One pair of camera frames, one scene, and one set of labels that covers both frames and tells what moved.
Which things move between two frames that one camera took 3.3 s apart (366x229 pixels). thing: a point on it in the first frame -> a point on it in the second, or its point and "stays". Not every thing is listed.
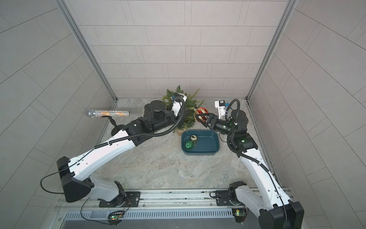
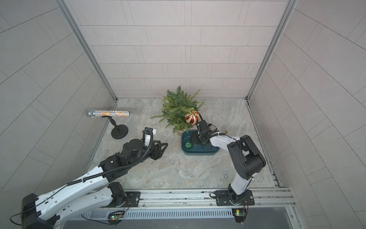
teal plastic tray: [200, 142] stays
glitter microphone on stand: [92, 113] stays
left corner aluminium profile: [87, 47] stays
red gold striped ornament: [201, 110] -> [192, 117]
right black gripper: [213, 121] -> [194, 137]
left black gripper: [176, 117] -> [158, 155]
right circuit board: [239, 213] stays
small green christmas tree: [191, 102] stays
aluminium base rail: [262, 199] stays
